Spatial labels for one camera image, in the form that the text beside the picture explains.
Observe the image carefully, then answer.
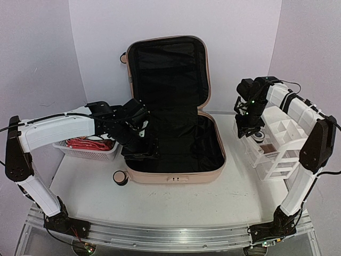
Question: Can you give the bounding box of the white desktop drawer organizer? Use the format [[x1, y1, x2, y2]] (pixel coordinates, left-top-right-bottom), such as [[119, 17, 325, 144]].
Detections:
[[256, 107, 307, 181]]

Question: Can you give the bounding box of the dark brown pouch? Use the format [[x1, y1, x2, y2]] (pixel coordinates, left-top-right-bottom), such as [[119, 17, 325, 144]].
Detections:
[[260, 143, 277, 154]]

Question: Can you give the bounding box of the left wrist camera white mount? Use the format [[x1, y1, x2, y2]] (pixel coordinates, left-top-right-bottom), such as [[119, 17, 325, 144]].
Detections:
[[138, 121, 149, 138]]

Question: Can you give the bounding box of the pink hard-shell suitcase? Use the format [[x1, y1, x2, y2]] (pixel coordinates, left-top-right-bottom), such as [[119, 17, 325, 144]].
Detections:
[[120, 36, 227, 184]]

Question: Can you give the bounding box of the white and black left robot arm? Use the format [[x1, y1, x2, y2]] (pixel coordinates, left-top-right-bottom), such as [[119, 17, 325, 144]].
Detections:
[[1, 99, 159, 233]]

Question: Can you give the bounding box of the white perforated plastic basket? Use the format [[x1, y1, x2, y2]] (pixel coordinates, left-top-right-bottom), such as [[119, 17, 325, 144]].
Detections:
[[53, 137, 118, 161]]

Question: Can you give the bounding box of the black round jar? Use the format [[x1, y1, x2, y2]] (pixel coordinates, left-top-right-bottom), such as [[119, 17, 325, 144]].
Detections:
[[251, 131, 265, 143]]

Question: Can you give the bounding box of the red patterned cloth item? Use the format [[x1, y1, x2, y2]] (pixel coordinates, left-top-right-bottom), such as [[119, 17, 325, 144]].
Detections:
[[66, 138, 116, 151]]

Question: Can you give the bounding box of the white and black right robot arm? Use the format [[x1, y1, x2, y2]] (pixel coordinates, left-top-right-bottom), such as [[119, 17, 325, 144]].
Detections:
[[234, 77, 340, 236]]

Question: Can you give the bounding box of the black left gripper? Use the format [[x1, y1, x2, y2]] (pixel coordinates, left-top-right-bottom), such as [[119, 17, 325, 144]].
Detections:
[[114, 123, 161, 161]]

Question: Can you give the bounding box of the clear plastic organizer drawer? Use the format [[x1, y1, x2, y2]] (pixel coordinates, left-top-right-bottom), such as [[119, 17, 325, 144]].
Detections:
[[232, 122, 279, 167]]

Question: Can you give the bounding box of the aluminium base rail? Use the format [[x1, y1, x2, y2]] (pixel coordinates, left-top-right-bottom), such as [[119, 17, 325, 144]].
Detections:
[[16, 208, 321, 255]]

